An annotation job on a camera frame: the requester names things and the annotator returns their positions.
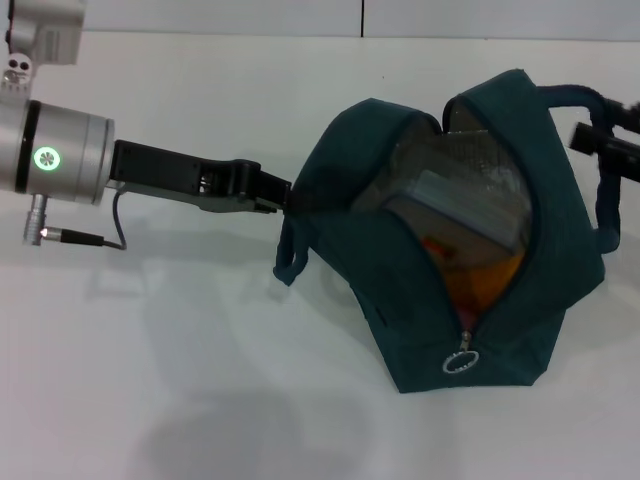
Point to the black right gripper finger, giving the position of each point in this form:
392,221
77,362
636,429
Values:
610,150
625,116

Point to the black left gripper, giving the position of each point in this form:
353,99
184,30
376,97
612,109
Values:
190,180

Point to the clear lunch box blue lid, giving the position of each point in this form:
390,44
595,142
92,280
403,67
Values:
465,210

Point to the dark teal fabric lunch bag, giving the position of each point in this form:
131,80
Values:
400,310

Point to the yellow toy banana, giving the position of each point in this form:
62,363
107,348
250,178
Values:
480,285

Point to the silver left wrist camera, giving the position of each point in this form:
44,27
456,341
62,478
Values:
45,30

